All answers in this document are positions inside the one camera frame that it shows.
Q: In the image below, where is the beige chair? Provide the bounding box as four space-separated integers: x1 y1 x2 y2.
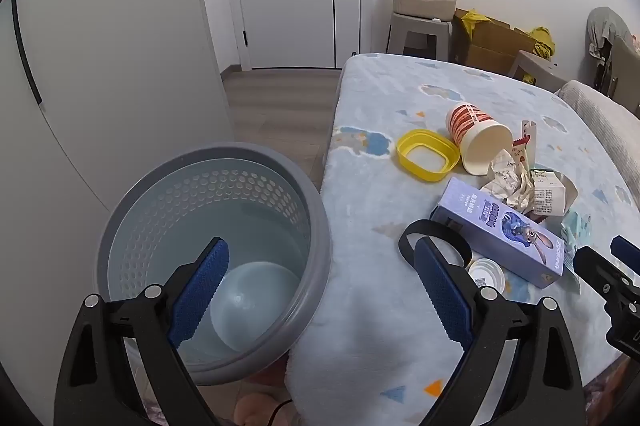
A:
595 36 640 117

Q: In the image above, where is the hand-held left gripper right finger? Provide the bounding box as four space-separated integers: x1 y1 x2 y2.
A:
413 236 587 426

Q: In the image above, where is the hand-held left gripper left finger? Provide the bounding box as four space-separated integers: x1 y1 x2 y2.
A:
53 236 231 426

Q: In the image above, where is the black wardrobe handle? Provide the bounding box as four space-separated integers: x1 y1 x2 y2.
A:
11 0 43 104

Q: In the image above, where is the green white drink carton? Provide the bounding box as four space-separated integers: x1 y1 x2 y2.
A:
529 167 579 217

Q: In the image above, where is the brown cardboard box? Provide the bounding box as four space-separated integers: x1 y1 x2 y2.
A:
452 8 538 77

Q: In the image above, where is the black cable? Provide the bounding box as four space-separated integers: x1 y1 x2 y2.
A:
264 398 297 426

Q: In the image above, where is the yellow plastic bag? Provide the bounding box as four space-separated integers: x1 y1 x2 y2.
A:
530 26 557 60
460 9 493 37

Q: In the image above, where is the small white round lid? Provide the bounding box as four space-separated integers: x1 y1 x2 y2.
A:
467 258 507 289

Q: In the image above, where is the red white snack wrapper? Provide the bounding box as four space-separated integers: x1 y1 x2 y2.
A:
510 120 538 167

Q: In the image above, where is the grey perforated waste basket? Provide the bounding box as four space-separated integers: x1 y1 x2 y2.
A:
95 142 332 386

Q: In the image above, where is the grey plastic stool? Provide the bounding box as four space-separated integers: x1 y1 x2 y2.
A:
509 50 568 92
386 11 453 60

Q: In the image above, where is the purple cartoon carton box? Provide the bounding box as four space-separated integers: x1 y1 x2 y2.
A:
431 177 566 289

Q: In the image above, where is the yellow plastic lid ring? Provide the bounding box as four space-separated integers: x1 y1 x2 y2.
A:
396 129 461 182

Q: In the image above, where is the light blue printed blanket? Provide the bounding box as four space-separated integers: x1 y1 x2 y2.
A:
285 53 640 426

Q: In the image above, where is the grey garment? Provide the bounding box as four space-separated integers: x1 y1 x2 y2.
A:
586 6 633 60

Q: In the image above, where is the lined paper ball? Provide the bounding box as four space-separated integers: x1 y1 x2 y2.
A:
481 148 535 213

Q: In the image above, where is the teal white plastic packet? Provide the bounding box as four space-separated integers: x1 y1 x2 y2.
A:
561 210 593 252

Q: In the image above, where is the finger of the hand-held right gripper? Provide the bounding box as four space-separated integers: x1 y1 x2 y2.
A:
573 246 635 301
610 236 640 278

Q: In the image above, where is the white wardrobe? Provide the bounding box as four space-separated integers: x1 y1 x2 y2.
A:
0 0 236 407

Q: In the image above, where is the black plastic band ring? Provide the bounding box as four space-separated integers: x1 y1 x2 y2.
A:
398 219 472 269

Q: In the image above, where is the beige ribbed pillow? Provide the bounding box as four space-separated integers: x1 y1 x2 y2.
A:
556 80 640 187

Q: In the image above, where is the red striped paper cup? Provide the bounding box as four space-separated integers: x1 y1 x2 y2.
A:
446 102 514 175

